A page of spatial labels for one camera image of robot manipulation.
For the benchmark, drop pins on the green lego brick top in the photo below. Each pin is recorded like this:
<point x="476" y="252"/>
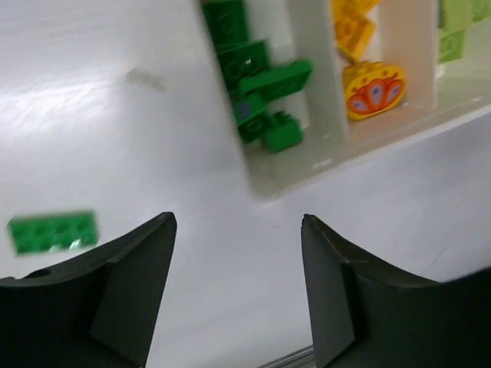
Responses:
<point x="284" y="133"/>

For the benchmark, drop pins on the pale green 2x2 lego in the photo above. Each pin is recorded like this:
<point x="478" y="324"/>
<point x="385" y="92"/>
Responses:
<point x="458" y="15"/>

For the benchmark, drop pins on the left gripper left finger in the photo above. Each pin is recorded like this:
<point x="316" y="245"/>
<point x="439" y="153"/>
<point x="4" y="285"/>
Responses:
<point x="98" y="309"/>

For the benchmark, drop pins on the white divided plastic tray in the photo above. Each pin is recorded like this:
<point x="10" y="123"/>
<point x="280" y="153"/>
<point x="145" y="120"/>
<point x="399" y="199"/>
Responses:
<point x="407" y="35"/>

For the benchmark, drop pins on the aluminium front rail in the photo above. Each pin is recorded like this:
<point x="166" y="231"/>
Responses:
<point x="303" y="358"/>

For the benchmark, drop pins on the green curved lego brick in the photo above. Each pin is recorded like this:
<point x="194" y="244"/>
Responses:
<point x="279" y="82"/>

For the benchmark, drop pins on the green 2x4 flat lego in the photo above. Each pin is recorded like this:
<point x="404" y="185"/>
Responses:
<point x="53" y="232"/>

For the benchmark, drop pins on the pale green 2x3 lego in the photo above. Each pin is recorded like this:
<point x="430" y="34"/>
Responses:
<point x="451" y="45"/>

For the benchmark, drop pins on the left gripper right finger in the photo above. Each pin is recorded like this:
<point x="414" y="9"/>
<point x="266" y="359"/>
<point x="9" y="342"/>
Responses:
<point x="366" y="312"/>

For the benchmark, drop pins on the green 2x3 lego brick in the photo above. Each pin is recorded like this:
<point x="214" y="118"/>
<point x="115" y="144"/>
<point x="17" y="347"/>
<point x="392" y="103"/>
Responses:
<point x="226" y="22"/>

